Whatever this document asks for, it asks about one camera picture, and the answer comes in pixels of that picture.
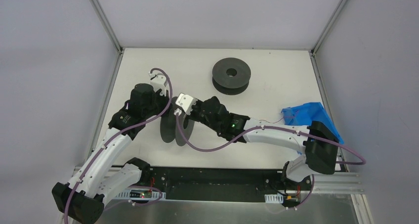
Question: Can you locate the black cable spool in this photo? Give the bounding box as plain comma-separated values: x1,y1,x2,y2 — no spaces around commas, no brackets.
212,57,251,95

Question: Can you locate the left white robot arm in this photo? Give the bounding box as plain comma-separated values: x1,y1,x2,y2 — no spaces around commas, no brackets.
52,81,172,224

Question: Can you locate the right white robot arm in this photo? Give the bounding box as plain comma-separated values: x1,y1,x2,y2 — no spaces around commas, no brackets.
175,94,339,189

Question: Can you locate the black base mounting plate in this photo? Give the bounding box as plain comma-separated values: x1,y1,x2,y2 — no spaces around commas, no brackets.
135,166,311,203

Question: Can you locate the blue plastic bin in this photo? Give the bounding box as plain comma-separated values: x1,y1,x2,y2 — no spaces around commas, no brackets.
281,102,344,144

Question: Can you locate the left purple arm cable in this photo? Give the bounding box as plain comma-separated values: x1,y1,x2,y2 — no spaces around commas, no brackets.
64,68,173,224

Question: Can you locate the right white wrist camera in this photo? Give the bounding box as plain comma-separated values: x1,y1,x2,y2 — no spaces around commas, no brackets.
175,93,198,115

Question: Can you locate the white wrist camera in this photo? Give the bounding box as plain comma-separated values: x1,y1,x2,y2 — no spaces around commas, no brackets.
149,72,169,97
175,93,198,115

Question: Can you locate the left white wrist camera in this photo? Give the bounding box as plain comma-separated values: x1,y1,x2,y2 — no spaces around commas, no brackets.
149,72,169,97

